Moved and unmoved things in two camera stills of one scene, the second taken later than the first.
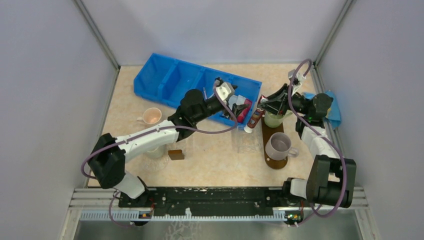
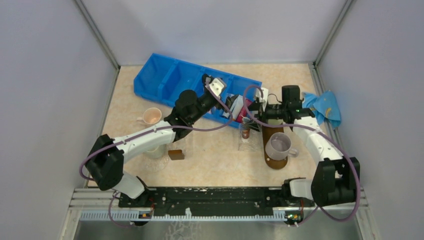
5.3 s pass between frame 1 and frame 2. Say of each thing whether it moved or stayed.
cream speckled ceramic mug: stayed
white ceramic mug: stayed
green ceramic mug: stayed
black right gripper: moved
